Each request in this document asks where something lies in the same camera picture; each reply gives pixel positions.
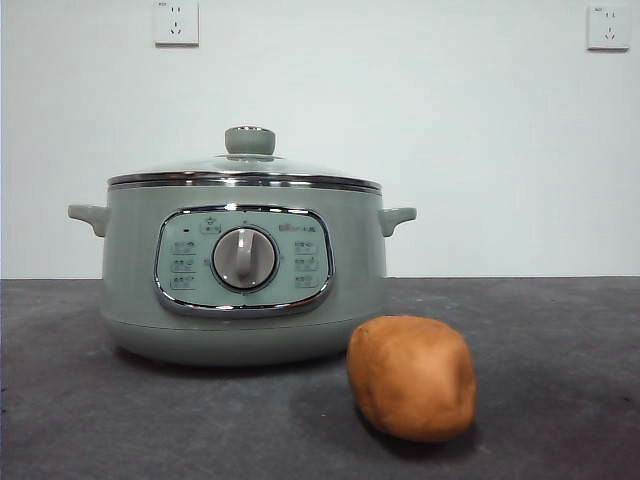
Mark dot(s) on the brown potato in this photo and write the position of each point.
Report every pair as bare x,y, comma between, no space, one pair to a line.
410,380

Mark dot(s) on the white wall socket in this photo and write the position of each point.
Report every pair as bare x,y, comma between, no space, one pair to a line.
608,29
176,22

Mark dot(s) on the glass lid with green knob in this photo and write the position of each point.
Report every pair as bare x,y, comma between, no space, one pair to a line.
248,142

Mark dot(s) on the pale green electric pot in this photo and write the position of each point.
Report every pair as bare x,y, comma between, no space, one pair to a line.
130,260

